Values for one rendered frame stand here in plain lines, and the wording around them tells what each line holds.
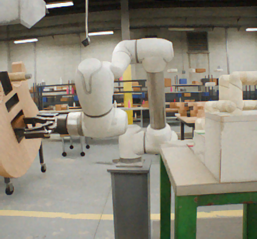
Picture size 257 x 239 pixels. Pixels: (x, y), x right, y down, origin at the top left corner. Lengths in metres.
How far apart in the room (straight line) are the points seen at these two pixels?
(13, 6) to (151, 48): 0.69
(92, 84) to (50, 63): 12.32
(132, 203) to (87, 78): 1.07
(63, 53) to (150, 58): 11.68
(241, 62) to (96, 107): 12.72
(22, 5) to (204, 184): 0.72
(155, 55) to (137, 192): 0.87
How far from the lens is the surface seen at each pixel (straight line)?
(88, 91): 0.63
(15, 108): 0.87
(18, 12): 0.72
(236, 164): 0.59
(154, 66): 1.16
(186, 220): 0.63
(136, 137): 1.42
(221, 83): 0.66
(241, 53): 13.33
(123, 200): 1.52
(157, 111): 1.29
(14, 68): 0.95
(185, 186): 0.57
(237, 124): 0.57
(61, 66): 12.66
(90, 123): 0.72
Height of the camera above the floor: 1.15
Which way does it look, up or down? 3 degrees down
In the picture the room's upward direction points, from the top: 2 degrees counter-clockwise
